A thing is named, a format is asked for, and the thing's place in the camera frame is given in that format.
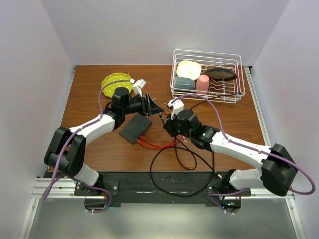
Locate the aluminium frame rail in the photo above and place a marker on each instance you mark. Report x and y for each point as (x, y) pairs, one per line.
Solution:
(273, 167)

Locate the black network switch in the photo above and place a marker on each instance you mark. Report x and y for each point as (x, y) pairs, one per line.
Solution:
(135, 128)

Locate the yellow-green plate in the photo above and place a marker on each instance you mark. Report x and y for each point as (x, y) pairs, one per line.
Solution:
(120, 79)

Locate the pink cup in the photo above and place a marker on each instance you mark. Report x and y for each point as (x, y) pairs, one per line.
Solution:
(202, 84)

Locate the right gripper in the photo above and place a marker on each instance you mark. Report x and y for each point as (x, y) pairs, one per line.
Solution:
(169, 127)

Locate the grey-green cup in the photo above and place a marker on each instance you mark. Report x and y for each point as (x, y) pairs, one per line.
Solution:
(183, 83)

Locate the white wire dish rack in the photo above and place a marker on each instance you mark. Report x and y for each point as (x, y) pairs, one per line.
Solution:
(223, 91)

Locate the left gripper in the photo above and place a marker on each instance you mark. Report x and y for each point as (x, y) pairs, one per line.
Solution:
(148, 107)

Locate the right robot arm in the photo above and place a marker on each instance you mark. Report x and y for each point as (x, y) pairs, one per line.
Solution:
(272, 166)

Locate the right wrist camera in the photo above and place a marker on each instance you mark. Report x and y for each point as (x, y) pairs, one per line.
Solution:
(176, 106)

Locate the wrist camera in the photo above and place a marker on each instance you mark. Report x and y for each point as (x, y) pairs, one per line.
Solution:
(176, 106)
(138, 87)

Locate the cream square bowl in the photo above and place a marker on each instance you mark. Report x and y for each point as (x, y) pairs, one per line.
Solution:
(189, 69)

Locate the dark brown plate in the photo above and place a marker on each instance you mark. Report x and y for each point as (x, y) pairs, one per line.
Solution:
(220, 74)

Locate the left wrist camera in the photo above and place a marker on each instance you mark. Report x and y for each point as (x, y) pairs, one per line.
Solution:
(138, 87)

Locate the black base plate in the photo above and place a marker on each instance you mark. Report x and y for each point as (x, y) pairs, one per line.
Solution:
(182, 187)

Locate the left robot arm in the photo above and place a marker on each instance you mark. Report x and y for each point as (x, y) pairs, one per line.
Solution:
(67, 148)

